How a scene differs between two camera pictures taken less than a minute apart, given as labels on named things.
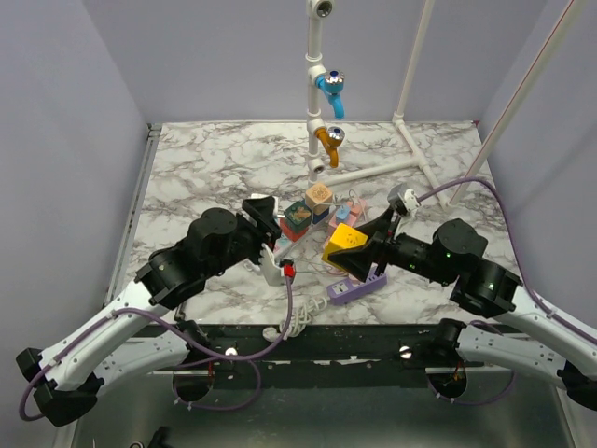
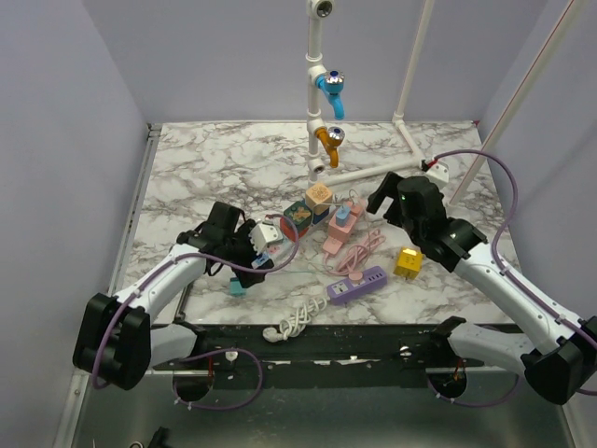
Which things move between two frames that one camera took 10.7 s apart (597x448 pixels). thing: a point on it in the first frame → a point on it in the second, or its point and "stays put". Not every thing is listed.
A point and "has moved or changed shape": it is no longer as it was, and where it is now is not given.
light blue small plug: (342, 214) stays put
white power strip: (283, 245) stays put
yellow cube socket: (344, 238) has moved or changed shape
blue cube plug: (318, 217) stays put
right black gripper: (356, 261) → (388, 188)
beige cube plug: (319, 198) stays put
